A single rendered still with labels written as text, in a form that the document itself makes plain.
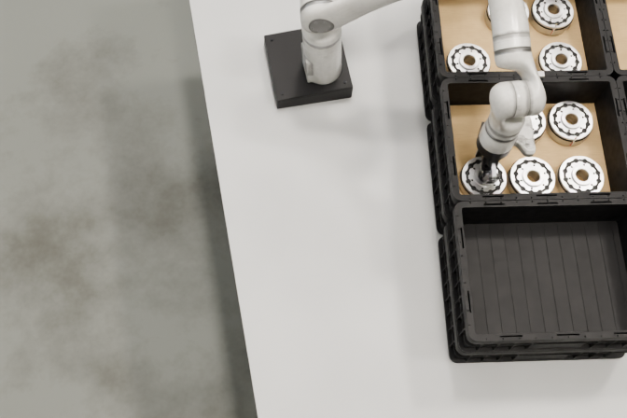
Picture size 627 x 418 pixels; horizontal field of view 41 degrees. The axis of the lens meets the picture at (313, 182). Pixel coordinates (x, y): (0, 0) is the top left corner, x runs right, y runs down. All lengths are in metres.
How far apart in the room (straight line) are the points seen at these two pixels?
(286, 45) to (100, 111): 1.00
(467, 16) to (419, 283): 0.67
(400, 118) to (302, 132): 0.25
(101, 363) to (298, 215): 0.93
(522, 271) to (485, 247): 0.09
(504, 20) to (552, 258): 0.57
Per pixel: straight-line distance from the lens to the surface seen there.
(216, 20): 2.28
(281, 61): 2.15
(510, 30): 1.65
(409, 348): 1.94
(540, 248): 1.93
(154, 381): 2.65
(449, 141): 1.87
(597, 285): 1.95
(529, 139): 1.81
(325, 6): 1.82
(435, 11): 2.04
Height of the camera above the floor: 2.58
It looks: 67 degrees down
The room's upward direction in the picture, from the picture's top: 5 degrees clockwise
